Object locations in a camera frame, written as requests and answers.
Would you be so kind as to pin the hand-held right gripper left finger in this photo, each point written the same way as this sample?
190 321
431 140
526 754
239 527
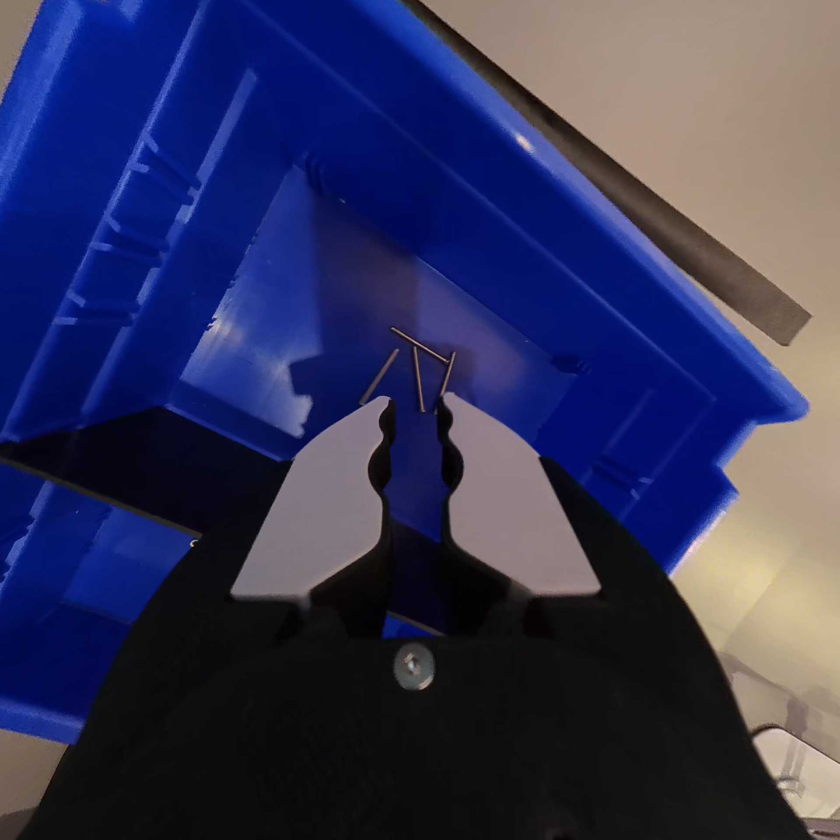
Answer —
315 518

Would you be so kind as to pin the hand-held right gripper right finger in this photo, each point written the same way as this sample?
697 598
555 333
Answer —
518 518

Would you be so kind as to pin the blue divided plastic bin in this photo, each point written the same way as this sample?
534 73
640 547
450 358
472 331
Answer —
459 164

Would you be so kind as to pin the black bin divider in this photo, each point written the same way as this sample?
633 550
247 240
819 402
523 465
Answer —
151 466

